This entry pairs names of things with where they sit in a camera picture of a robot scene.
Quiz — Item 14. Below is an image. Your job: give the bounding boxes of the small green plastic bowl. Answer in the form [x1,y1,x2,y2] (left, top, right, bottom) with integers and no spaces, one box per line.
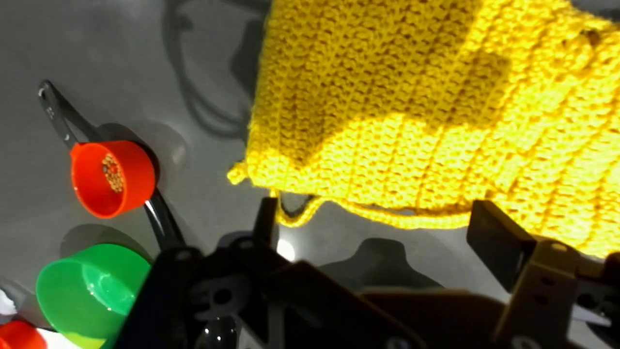
[36,242,154,349]

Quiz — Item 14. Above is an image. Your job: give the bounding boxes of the small red measuring cup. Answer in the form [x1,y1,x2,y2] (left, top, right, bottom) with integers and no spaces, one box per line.
[36,77,160,221]

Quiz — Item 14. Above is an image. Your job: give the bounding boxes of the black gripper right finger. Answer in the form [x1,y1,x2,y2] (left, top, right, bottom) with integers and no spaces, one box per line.
[466,198,620,349]

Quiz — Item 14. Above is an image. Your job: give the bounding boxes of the yellow knitted cloth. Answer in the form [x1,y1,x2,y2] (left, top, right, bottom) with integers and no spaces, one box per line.
[226,0,620,260]

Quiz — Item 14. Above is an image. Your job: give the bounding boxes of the red toy tomato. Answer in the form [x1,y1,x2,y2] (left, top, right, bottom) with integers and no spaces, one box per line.
[0,318,49,349]

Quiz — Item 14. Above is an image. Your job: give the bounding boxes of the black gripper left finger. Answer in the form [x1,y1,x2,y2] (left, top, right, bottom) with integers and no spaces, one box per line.
[115,196,429,349]

